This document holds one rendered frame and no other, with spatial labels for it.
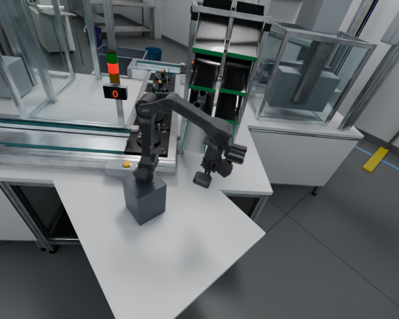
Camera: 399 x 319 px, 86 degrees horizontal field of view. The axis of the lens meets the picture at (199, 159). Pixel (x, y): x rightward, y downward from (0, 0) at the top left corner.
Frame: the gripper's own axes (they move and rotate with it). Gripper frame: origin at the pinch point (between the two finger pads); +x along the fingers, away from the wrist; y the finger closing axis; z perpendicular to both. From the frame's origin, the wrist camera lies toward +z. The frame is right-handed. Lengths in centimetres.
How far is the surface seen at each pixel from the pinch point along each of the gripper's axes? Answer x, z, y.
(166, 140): 29, -31, 34
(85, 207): 35, -47, -20
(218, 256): 26.9, 18.8, -18.4
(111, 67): -5, -65, 36
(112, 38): -17, -67, 41
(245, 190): 31.7, 24.6, 24.7
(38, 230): 92, -88, -27
